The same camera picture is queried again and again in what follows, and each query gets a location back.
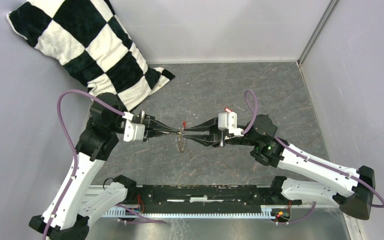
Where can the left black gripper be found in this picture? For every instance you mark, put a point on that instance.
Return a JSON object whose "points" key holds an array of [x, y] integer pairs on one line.
{"points": [[150, 123]]}

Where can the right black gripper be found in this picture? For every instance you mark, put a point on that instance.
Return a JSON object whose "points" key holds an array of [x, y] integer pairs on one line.
{"points": [[215, 138]]}

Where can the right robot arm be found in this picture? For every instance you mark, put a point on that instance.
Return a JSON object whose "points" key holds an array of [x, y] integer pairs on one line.
{"points": [[350, 189]]}

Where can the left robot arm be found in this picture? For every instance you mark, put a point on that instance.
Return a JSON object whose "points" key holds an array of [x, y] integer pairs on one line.
{"points": [[79, 172]]}

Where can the small red key tag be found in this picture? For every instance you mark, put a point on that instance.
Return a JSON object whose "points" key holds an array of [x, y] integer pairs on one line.
{"points": [[228, 110]]}

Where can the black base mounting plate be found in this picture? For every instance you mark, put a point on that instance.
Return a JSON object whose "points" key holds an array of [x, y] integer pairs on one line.
{"points": [[205, 199]]}

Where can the black white checkered pillow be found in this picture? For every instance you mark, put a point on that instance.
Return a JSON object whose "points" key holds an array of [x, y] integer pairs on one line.
{"points": [[88, 39]]}

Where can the aluminium corner profile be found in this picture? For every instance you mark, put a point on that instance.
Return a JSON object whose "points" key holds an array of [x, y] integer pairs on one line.
{"points": [[332, 5]]}

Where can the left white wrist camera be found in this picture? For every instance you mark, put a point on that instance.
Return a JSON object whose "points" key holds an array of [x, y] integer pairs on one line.
{"points": [[134, 129]]}

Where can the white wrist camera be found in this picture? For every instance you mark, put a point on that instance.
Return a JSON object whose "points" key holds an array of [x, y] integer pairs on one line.
{"points": [[227, 121], [134, 129]]}

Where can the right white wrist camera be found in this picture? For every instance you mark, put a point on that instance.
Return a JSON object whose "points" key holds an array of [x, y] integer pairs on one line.
{"points": [[227, 121]]}

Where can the aluminium frame rail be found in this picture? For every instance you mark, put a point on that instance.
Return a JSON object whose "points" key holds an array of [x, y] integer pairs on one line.
{"points": [[129, 212]]}

